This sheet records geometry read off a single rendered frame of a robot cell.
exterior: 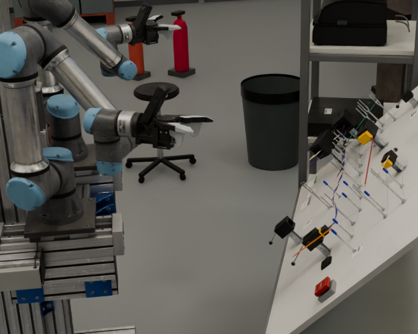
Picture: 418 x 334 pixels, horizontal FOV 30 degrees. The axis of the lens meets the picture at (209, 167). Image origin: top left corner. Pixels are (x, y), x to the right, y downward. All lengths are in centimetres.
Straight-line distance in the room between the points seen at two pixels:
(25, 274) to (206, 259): 219
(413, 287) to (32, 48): 154
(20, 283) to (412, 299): 131
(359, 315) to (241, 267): 186
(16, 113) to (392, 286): 143
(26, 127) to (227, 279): 228
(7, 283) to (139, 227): 249
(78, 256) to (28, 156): 43
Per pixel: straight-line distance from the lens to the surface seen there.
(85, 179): 302
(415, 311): 275
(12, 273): 251
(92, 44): 294
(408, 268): 298
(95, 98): 233
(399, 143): 282
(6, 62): 223
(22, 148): 234
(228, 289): 428
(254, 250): 463
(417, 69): 324
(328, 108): 356
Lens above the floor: 233
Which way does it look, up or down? 24 degrees down
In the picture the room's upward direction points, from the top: 2 degrees counter-clockwise
